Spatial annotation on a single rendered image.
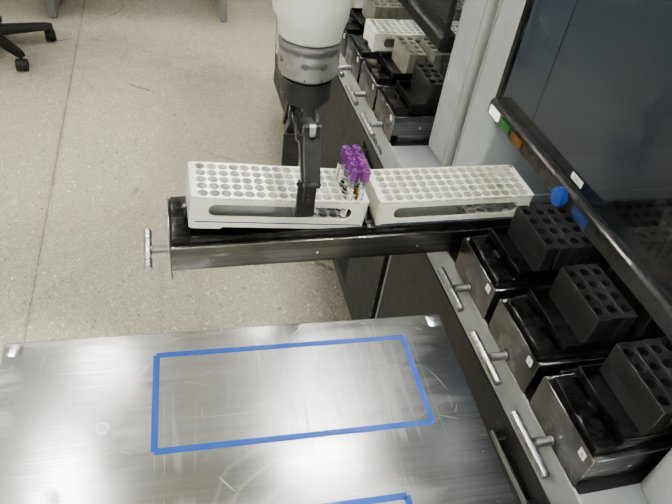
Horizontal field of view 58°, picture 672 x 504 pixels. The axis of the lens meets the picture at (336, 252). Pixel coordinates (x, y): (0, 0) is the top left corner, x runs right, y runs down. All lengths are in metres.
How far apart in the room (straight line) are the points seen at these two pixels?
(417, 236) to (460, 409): 0.37
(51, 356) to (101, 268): 1.33
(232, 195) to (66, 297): 1.20
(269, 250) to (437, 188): 0.32
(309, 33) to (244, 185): 0.28
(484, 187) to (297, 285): 1.08
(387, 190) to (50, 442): 0.65
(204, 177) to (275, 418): 0.43
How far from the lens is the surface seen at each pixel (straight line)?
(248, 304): 2.02
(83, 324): 2.02
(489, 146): 1.22
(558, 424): 0.93
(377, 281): 1.59
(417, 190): 1.10
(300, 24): 0.86
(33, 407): 0.83
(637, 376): 0.90
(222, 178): 1.02
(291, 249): 1.04
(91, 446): 0.78
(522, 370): 0.98
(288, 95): 0.92
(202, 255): 1.02
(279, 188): 1.02
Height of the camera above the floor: 1.48
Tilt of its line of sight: 41 degrees down
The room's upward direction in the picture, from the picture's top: 9 degrees clockwise
